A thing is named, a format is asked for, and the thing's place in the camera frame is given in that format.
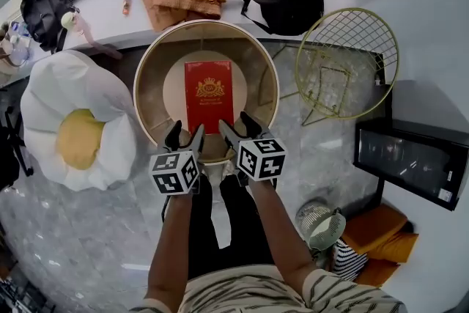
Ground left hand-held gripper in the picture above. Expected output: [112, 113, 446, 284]
[148, 119, 205, 196]

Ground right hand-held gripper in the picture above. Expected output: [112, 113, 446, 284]
[218, 111, 287, 188]

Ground red book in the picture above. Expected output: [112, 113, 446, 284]
[184, 60, 235, 136]

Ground white flower-shaped beanbag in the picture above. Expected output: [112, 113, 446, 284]
[20, 49, 139, 192]

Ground person's left forearm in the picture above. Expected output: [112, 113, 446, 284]
[145, 194, 193, 305]

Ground person's right forearm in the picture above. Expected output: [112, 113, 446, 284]
[248, 177, 320, 300]

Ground round beige side table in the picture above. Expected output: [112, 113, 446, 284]
[133, 20, 281, 164]

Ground person's black trousers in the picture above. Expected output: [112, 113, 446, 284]
[186, 174, 280, 280]

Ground grey-green mesh basket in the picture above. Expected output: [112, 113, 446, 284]
[295, 198, 347, 252]

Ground white window ledge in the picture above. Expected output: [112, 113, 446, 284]
[0, 0, 352, 87]

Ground person's striped shirt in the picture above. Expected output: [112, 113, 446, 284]
[130, 263, 407, 313]

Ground clear bottle pale green lid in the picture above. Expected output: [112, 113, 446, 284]
[60, 10, 92, 40]

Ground black white striped cloth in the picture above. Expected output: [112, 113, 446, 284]
[331, 237, 369, 281]

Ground black glass cabinet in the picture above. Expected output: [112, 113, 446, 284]
[353, 119, 469, 212]

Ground black office chair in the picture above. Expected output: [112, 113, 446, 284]
[0, 106, 34, 191]

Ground clear water bottle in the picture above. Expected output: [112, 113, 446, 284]
[7, 33, 32, 63]
[9, 21, 29, 37]

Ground black bag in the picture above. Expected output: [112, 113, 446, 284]
[20, 0, 80, 52]

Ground beige tote bag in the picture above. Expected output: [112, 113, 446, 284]
[0, 36, 23, 76]

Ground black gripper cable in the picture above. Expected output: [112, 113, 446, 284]
[160, 194, 171, 223]

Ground gold wire chair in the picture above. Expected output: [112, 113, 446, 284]
[295, 7, 400, 128]

